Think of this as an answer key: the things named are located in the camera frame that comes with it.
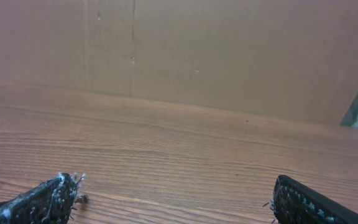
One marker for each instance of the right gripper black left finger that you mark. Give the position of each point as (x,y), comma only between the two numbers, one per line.
(50,202)

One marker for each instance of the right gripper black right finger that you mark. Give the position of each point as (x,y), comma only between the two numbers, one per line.
(295,203)

